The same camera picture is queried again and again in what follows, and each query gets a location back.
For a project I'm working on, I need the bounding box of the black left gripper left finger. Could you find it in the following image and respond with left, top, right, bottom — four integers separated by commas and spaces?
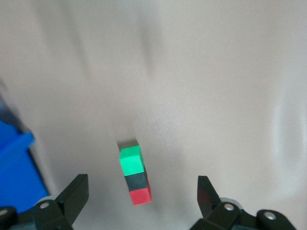
33, 173, 90, 230

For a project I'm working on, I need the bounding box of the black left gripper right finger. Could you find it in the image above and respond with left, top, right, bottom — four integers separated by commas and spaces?
191, 175, 243, 230

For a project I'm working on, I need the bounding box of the small red cube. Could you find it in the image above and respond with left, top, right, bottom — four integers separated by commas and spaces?
129, 184, 153, 207

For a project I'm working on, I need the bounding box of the small green cube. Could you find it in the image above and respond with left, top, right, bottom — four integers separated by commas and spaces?
119, 144, 145, 176

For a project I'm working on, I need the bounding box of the small black cube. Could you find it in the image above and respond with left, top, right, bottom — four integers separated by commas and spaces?
125, 171, 149, 192

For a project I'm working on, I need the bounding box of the blue plastic storage bin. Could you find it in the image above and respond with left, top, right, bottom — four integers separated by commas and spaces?
0, 118, 48, 215

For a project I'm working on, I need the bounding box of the table cover sheet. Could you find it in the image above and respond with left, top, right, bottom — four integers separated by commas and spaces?
0, 0, 307, 230

